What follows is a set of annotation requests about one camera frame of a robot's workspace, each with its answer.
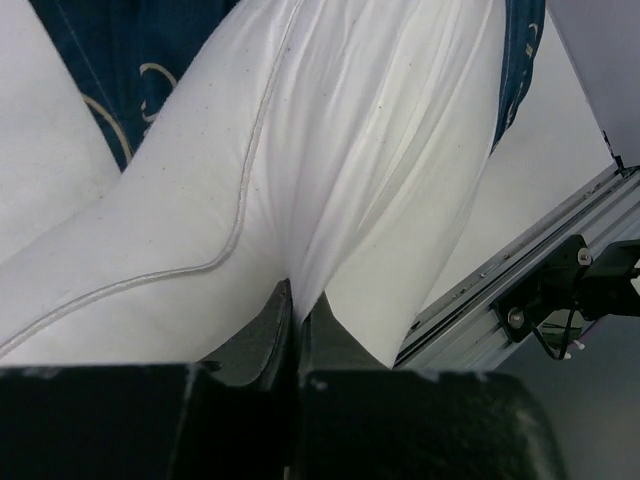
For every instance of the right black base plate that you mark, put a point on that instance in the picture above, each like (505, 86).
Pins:
(548, 287)

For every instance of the white pillow insert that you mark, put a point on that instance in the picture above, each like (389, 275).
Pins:
(171, 263)

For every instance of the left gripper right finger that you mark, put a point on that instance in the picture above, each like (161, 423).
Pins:
(362, 420)

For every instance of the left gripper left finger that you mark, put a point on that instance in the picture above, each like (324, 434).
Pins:
(226, 416)

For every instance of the aluminium front rail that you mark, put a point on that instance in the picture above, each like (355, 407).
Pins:
(481, 320)

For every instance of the blue patterned pillowcase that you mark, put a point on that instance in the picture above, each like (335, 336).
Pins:
(130, 75)

